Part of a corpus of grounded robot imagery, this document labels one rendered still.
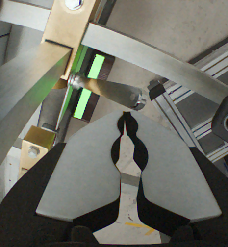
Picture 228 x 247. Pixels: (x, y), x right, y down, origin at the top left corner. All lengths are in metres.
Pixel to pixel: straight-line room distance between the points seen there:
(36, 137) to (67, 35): 0.20
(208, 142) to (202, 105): 0.26
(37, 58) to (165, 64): 0.16
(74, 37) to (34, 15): 0.06
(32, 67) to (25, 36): 0.39
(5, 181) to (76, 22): 0.77
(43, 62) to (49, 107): 0.32
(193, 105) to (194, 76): 0.80
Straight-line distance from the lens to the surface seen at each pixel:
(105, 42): 0.26
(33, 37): 0.54
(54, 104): 0.49
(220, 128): 0.22
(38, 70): 0.17
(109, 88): 0.16
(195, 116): 1.12
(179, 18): 1.17
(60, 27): 0.26
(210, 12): 1.23
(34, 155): 0.36
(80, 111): 0.48
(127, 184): 0.41
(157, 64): 0.27
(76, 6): 0.24
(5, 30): 0.55
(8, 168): 0.84
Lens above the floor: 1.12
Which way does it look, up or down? 58 degrees down
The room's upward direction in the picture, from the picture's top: 178 degrees counter-clockwise
